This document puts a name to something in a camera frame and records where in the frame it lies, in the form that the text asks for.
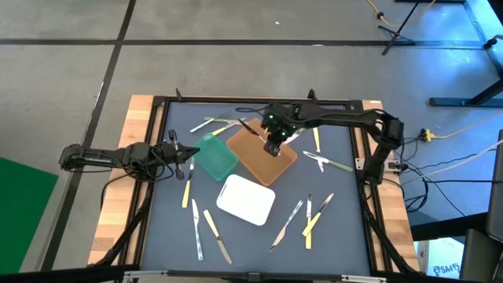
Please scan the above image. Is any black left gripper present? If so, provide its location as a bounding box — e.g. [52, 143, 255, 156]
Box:
[152, 129, 200, 182]

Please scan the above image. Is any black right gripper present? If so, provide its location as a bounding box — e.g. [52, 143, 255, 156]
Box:
[262, 102, 299, 157]

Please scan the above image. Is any teal green plastic bin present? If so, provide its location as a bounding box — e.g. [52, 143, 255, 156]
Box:
[192, 132, 240, 182]

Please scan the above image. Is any orange plastic bin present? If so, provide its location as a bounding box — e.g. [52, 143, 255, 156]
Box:
[226, 117, 299, 187]

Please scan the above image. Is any white plastic bin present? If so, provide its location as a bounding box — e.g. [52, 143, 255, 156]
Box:
[215, 174, 277, 227]

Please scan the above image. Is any black tripod stand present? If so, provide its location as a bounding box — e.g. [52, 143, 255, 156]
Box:
[376, 0, 421, 56]

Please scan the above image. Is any green fronted work table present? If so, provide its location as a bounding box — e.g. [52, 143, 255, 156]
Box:
[0, 156, 59, 276]

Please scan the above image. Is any white printed cardboard box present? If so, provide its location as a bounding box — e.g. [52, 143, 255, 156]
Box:
[414, 235, 465, 281]

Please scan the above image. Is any black chair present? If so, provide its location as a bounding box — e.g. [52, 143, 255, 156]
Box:
[458, 129, 503, 283]

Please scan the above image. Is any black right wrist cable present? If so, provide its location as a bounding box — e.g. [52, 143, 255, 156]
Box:
[234, 104, 272, 116]

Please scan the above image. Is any black aluminium table frame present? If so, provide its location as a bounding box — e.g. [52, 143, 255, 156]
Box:
[88, 88, 424, 276]

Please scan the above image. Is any yellow extension cord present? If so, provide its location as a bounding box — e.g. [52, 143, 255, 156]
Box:
[419, 112, 503, 142]

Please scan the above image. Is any yellow floor cable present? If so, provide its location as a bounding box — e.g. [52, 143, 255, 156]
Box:
[365, 0, 438, 28]

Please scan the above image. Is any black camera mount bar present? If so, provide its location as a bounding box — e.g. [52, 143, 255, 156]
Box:
[0, 263, 503, 283]

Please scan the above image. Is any black desk leg frame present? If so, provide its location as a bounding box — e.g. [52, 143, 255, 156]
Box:
[428, 0, 503, 108]

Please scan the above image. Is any black floor cable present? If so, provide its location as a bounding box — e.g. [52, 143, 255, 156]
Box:
[422, 178, 503, 185]

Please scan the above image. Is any white floor cable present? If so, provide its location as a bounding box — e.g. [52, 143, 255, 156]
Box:
[400, 139, 503, 186]

